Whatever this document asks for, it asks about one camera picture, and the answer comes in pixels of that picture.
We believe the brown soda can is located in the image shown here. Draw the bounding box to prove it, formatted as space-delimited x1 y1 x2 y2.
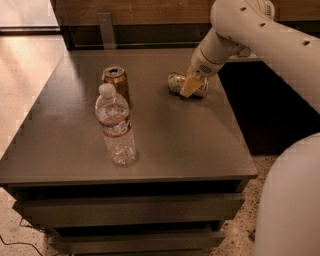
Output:
102 66 130 102

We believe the black floor cable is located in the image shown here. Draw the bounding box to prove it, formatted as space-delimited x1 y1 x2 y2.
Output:
0 218 44 256

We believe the wooden wall counter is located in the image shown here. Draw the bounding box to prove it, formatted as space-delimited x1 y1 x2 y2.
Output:
50 0 320 50

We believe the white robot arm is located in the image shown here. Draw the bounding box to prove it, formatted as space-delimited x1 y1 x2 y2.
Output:
180 0 320 256

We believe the lower grey drawer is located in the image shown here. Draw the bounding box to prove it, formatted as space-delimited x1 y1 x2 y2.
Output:
50 232 224 256

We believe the grey drawer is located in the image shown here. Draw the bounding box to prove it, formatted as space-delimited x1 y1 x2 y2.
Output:
50 232 224 256
14 193 244 228

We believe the grey drawer cabinet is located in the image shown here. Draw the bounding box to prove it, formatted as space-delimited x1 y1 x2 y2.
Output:
0 50 256 256

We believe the left metal bracket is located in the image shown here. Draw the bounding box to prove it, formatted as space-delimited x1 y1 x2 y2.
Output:
97 12 116 49

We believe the upper grey drawer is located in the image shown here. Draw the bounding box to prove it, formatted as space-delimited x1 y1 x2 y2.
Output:
14 193 244 228

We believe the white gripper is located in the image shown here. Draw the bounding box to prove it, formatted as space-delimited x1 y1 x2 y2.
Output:
180 46 224 98

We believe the clear plastic water bottle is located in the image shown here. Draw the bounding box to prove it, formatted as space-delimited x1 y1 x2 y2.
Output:
95 83 136 166

